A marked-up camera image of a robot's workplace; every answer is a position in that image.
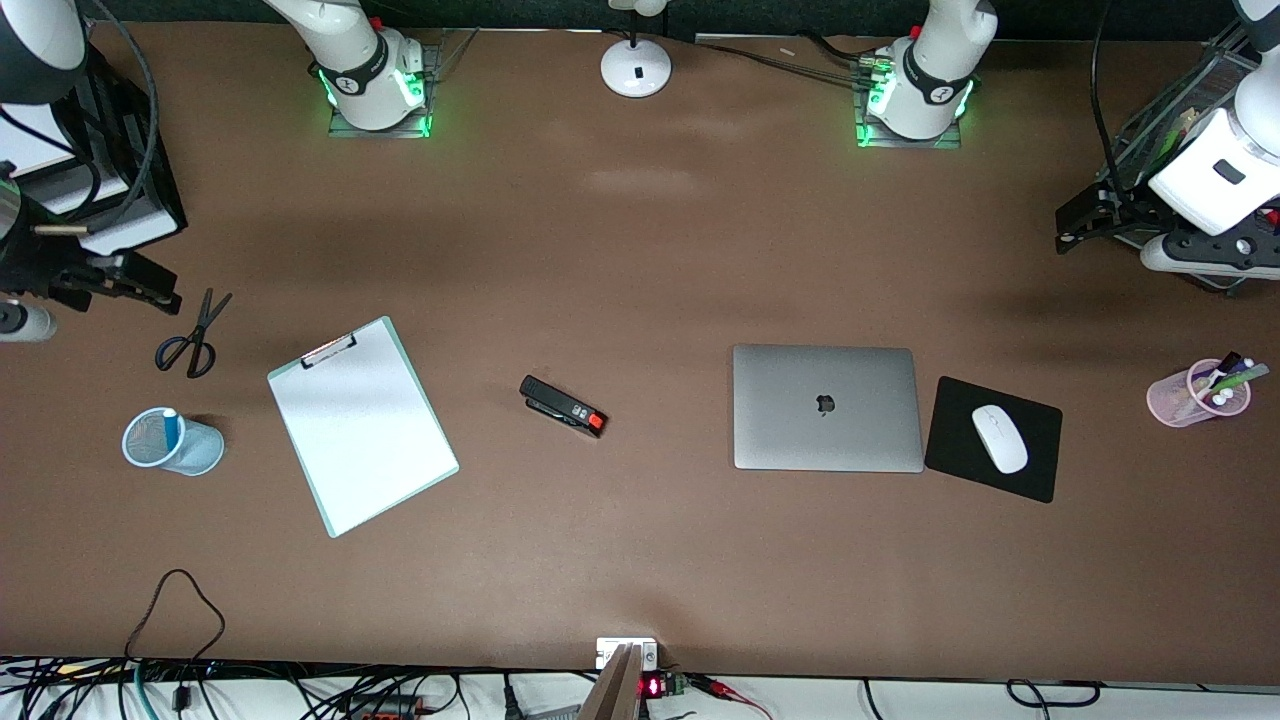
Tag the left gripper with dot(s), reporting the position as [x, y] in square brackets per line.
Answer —
[1122, 212]

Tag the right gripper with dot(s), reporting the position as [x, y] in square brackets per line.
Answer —
[27, 262]

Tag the silver laptop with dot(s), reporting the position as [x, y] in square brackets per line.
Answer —
[800, 430]

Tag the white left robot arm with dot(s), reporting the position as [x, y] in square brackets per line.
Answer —
[935, 80]

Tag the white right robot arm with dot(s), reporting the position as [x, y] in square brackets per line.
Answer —
[370, 70]

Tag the green marker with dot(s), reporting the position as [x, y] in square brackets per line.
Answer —
[1166, 150]

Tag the black marker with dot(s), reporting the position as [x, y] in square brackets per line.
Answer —
[1225, 365]

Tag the black stacked paper tray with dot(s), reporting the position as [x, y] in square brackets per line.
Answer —
[150, 200]

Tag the light blue mesh pen cup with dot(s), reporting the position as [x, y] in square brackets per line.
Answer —
[200, 450]

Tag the pink mesh pen cup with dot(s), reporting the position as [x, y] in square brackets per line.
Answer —
[1170, 400]

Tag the light green highlighter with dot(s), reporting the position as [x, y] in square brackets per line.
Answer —
[1245, 378]

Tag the white computer mouse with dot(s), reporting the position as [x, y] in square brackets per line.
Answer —
[1000, 440]

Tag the black mouse pad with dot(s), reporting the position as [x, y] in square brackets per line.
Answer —
[950, 440]

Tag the mint green clipboard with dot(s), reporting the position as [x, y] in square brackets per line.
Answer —
[330, 527]

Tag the black stapler red tip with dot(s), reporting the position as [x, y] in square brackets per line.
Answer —
[560, 403]

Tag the white round lamp base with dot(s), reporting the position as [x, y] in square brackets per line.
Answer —
[636, 70]

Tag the black hub orange ports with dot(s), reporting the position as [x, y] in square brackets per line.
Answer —
[385, 710]

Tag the red display circuit module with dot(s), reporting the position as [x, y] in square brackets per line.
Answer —
[655, 687]

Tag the white mounting bracket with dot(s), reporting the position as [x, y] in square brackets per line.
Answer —
[605, 648]

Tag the aluminium profile post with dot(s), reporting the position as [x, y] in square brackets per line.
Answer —
[610, 690]

